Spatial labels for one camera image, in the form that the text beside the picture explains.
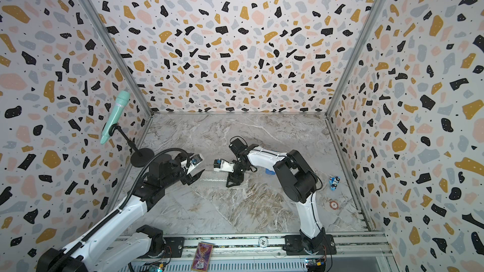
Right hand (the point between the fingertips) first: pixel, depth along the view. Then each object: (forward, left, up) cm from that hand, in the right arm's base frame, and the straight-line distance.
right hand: (232, 179), depth 92 cm
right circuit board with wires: (-33, -35, -4) cm, 48 cm away
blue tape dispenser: (+4, -19, 0) cm, 19 cm away
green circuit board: (-35, +25, -1) cm, 43 cm away
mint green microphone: (+17, +44, +36) cm, 59 cm away
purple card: (-32, +7, +1) cm, 33 cm away
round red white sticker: (-10, -48, -3) cm, 49 cm away
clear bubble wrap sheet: (-11, -15, -2) cm, 19 cm away
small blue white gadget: (0, -50, -2) cm, 50 cm away
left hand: (+1, +12, +15) cm, 20 cm away
